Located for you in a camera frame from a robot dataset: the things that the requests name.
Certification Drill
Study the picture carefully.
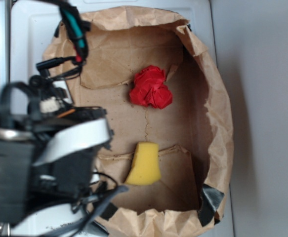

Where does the yellow-green sponge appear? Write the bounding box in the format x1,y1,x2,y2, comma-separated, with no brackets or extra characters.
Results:
125,142,162,186

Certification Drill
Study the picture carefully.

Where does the crumpled red paper ball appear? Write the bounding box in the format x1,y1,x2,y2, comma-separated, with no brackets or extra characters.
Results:
129,65,173,109

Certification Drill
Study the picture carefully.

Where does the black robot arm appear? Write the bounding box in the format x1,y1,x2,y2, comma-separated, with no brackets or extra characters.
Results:
0,75,127,226

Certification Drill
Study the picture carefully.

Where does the brown paper bag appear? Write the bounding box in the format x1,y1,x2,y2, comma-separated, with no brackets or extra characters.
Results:
67,6,234,237

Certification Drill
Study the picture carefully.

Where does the black cable bundle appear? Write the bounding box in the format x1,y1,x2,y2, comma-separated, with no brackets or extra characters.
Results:
36,0,92,82

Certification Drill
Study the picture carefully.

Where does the white plastic tray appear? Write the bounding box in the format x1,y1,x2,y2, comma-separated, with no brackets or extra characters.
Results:
9,0,235,237

